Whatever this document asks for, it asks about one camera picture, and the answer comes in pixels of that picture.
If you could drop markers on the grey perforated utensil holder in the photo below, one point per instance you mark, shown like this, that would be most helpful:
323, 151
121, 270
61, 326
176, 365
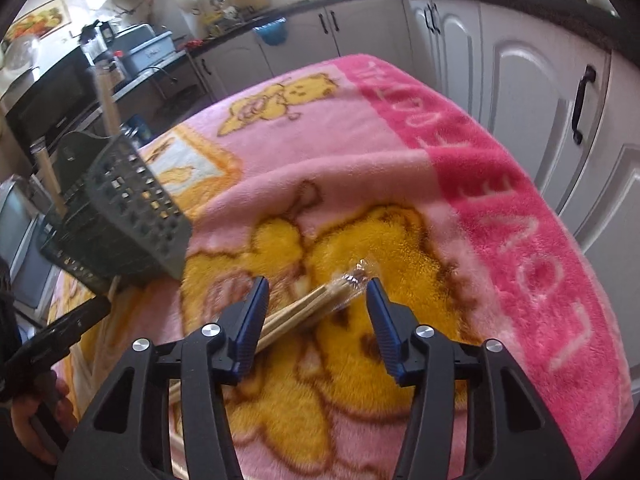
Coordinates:
135, 210

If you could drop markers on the person's left hand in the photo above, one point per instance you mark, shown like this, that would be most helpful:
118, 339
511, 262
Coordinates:
22, 422

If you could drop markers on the blue hanging bin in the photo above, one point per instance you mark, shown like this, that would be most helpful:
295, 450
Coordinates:
272, 32

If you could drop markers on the pink printed blanket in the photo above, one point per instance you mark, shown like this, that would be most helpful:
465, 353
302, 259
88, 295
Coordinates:
350, 160

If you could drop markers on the fruit wall poster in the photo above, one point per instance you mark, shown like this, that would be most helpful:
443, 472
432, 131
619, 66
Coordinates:
37, 17

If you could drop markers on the wooden stick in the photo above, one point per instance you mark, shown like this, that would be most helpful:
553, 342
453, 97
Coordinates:
107, 102
49, 180

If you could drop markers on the white kitchen cabinets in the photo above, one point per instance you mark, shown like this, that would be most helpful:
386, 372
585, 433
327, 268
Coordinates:
525, 85

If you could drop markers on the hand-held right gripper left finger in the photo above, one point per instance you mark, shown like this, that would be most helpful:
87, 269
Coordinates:
250, 322

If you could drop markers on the black blender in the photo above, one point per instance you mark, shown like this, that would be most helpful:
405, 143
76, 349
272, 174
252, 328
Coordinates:
95, 35

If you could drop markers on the bamboo chopsticks pack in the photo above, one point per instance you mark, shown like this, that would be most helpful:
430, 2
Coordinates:
310, 305

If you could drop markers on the plastic drawer cabinet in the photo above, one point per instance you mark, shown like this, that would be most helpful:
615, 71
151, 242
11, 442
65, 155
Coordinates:
25, 250

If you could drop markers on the blue dish rack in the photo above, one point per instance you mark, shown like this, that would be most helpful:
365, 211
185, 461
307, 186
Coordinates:
145, 52

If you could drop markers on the steel shelf table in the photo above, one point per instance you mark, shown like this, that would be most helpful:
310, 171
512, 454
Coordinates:
137, 81

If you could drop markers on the black microwave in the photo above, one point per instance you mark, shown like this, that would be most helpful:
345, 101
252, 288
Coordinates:
45, 95

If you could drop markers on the clear plastic dome cover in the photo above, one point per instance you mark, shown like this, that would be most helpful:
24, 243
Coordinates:
20, 52

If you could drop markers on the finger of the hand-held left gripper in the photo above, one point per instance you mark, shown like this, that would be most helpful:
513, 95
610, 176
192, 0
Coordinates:
75, 322

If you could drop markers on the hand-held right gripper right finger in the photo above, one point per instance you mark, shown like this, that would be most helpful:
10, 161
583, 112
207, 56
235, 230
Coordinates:
384, 322

